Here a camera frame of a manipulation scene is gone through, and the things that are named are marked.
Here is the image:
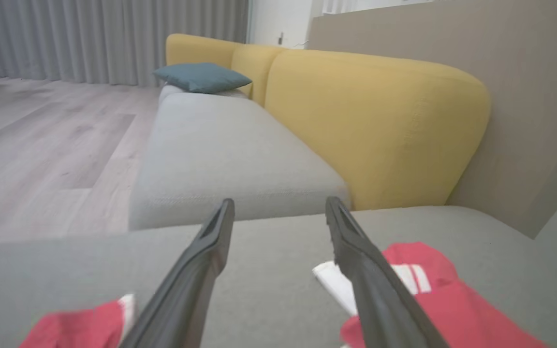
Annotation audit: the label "red shorts with white waistband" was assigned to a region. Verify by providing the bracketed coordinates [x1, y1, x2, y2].
[313, 242, 550, 348]

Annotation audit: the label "grey sofa seat cushion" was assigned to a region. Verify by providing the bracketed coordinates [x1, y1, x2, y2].
[159, 84, 250, 104]
[129, 92, 352, 230]

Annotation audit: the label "yellow sofa backrest cushion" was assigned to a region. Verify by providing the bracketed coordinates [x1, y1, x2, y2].
[230, 43, 286, 107]
[165, 33, 241, 68]
[264, 48, 492, 211]

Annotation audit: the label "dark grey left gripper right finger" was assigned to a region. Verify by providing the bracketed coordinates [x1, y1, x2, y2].
[325, 196, 449, 348]

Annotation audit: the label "red shorts with white band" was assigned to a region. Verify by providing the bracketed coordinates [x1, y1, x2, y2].
[20, 293, 136, 348]

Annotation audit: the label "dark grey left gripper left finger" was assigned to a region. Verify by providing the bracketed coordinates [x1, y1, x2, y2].
[119, 198, 235, 348]

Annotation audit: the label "large grey sofa ottoman cushion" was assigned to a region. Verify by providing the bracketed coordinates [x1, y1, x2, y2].
[0, 205, 557, 348]

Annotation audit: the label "grey pleated curtain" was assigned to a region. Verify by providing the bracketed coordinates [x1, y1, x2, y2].
[0, 0, 250, 87]

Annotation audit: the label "teal throw pillow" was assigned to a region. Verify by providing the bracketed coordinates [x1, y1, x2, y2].
[153, 62, 253, 95]

